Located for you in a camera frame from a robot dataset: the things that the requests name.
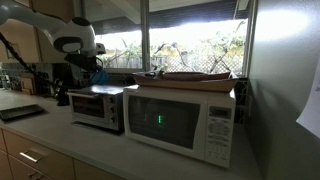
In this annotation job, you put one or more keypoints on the large wooden tray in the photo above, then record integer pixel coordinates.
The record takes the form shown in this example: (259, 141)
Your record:
(186, 86)

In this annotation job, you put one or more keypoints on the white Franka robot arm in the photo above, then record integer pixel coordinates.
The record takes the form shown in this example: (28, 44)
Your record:
(76, 33)

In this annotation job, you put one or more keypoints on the white microwave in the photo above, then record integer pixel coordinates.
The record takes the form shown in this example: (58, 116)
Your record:
(173, 123)

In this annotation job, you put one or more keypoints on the wall calendar with landscape photo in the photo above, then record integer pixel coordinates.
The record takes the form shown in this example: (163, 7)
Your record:
(311, 110)

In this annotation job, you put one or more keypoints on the window with metal frame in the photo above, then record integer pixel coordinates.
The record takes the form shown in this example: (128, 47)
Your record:
(200, 40)

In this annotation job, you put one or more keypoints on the silver toaster oven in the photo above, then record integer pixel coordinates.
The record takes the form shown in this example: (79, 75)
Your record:
(96, 106)

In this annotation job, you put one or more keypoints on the black baking tray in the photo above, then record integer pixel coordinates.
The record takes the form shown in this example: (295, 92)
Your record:
(20, 111)

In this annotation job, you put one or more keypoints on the black coffee maker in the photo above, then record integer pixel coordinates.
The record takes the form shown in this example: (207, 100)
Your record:
(65, 90)

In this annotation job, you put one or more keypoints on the wooden base cabinet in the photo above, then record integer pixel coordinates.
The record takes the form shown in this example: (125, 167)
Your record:
(50, 160)

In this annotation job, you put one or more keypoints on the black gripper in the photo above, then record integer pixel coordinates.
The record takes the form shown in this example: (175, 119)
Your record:
(83, 61)

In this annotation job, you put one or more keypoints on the blue bowl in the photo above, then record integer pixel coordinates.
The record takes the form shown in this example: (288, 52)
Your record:
(101, 77)

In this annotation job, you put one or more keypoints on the wooden upper cabinet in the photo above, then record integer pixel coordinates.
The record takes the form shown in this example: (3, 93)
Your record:
(43, 43)

